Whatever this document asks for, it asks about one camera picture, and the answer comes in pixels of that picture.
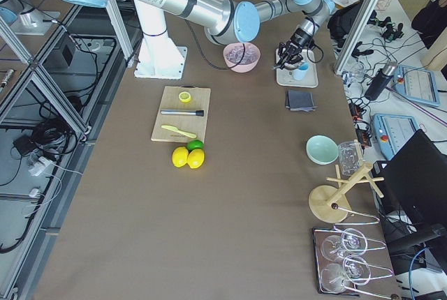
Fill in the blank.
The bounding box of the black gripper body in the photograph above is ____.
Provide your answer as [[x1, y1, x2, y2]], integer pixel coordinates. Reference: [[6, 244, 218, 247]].
[[286, 28, 315, 57]]

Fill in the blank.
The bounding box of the pink bowl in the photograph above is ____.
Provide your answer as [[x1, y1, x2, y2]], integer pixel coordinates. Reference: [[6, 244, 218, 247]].
[[223, 43, 261, 73]]

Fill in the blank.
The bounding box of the metal ice scoop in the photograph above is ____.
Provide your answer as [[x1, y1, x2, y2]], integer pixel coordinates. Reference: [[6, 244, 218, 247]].
[[279, 60, 304, 70]]

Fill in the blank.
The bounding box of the light blue cup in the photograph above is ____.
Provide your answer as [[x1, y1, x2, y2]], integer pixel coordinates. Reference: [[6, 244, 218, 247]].
[[292, 62, 309, 81]]

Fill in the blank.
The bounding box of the clear ice cubes pile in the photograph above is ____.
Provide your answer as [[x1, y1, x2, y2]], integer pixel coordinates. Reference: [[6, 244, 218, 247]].
[[224, 43, 260, 65]]

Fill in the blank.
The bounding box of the wooden cup tree stand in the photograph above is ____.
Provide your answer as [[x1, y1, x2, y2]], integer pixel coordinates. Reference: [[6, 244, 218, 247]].
[[309, 157, 384, 224]]

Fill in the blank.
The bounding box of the beige serving tray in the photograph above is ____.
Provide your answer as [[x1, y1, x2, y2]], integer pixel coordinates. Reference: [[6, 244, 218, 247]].
[[276, 50, 318, 88]]

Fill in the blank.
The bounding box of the black backpack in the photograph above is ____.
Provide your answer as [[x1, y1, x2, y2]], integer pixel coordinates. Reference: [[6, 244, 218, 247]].
[[328, 0, 377, 57]]

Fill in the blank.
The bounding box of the grey folded cloth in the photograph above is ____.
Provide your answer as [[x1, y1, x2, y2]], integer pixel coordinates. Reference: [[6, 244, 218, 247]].
[[285, 89, 316, 112]]

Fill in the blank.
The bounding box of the black thermos bottle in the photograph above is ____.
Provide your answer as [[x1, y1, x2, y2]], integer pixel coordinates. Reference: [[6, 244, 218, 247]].
[[365, 61, 398, 101]]

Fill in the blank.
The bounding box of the green bowl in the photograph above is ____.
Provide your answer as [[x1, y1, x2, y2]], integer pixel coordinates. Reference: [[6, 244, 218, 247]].
[[306, 135, 339, 165]]

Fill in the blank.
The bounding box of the bamboo cutting board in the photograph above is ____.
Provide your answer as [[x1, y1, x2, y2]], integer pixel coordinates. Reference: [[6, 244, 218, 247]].
[[151, 86, 211, 143]]

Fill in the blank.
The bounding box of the steel muddler black tip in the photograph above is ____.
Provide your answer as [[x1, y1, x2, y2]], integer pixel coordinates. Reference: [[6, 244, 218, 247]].
[[160, 110, 205, 117]]

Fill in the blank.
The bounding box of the half lemon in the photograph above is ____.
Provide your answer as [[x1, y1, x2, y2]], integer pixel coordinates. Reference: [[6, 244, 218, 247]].
[[178, 91, 192, 103]]

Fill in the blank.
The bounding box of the clear glass jar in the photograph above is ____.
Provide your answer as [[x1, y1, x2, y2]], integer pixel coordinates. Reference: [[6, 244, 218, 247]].
[[338, 140, 362, 176]]

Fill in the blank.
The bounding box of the blue teach pendant near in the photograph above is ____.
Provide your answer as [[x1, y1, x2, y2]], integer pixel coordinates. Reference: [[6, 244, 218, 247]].
[[372, 114, 418, 160]]

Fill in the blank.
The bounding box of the blue teach pendant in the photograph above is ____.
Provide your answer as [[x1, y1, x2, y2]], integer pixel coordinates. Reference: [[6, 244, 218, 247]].
[[372, 114, 418, 160], [393, 65, 440, 107]]

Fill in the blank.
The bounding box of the yellow plastic knife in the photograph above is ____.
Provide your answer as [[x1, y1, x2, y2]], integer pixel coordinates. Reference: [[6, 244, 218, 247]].
[[161, 125, 197, 139]]

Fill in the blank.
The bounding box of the blue teach pendant far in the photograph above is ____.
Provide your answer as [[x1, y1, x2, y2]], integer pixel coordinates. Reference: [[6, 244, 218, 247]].
[[393, 65, 440, 107]]

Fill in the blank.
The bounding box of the green lime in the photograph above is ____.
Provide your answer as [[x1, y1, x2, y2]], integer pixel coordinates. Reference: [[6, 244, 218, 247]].
[[186, 140, 204, 151]]

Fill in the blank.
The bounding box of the yellow lemon lower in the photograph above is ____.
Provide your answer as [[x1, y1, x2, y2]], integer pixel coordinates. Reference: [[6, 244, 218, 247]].
[[187, 149, 205, 169]]

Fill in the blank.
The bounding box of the yellow lemon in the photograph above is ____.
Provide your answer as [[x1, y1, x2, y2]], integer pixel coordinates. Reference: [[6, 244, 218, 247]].
[[171, 147, 189, 167], [187, 149, 205, 169]]

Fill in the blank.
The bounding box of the yellow lemon upper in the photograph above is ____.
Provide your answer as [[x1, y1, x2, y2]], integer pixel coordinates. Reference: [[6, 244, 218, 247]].
[[171, 147, 189, 167]]

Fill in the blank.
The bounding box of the black monitor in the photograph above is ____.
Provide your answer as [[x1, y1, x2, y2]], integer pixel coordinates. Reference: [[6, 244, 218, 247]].
[[382, 130, 446, 252]]

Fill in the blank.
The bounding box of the black tray with glasses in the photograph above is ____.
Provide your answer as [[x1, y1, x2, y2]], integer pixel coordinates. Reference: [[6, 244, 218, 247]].
[[312, 228, 398, 299]]

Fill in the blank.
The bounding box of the aluminium frame post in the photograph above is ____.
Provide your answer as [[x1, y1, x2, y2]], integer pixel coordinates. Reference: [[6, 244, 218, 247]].
[[334, 0, 379, 75]]

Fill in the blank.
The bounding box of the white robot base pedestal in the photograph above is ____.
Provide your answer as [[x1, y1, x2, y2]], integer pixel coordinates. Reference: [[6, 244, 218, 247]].
[[134, 0, 187, 80]]

